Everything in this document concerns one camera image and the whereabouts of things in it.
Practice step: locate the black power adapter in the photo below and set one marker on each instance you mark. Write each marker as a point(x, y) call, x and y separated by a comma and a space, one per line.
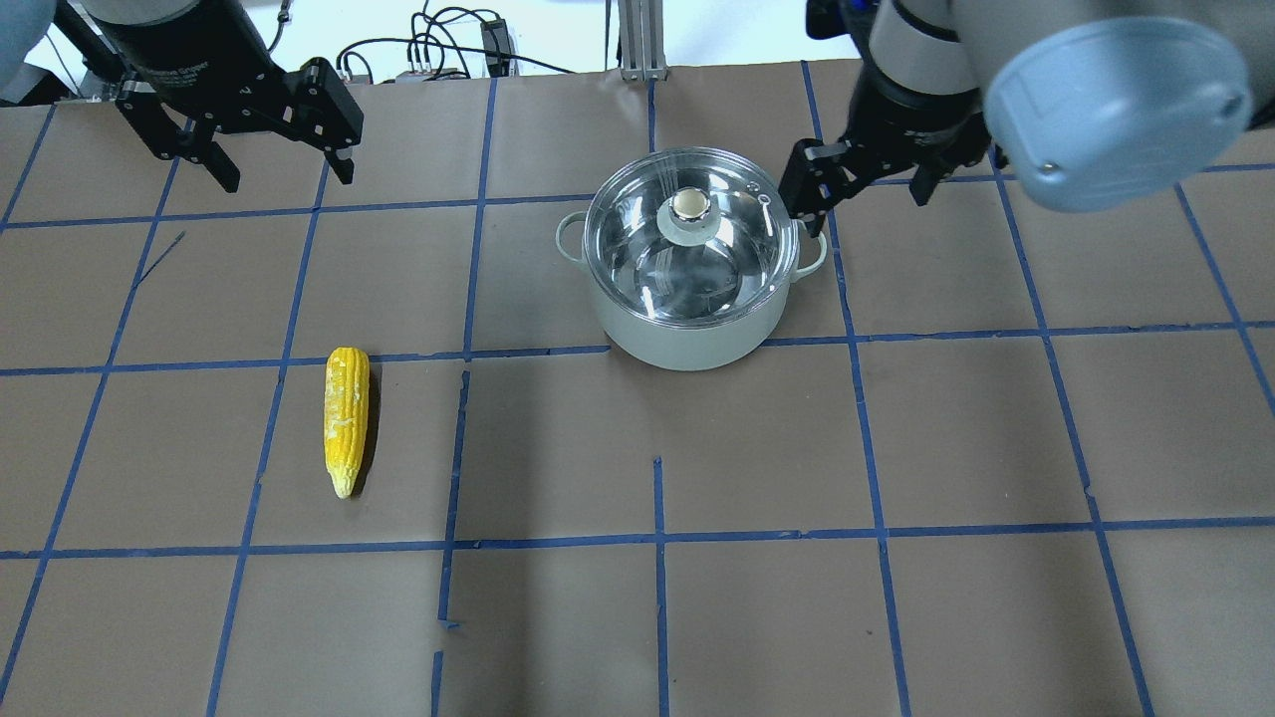
point(497, 47)

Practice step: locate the yellow corn cob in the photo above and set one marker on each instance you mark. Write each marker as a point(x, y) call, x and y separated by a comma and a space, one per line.
point(346, 417)

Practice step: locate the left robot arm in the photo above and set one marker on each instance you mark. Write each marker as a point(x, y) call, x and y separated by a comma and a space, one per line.
point(26, 22)

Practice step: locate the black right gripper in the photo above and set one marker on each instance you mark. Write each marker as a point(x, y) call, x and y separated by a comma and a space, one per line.
point(908, 121)

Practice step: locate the pale green cooking pot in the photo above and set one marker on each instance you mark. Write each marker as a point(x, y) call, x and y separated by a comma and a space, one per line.
point(687, 293)

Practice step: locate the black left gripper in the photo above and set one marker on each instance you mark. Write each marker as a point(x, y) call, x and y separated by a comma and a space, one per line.
point(187, 62)

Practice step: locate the glass pot lid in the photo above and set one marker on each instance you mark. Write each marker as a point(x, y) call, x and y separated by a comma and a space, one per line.
point(689, 180)

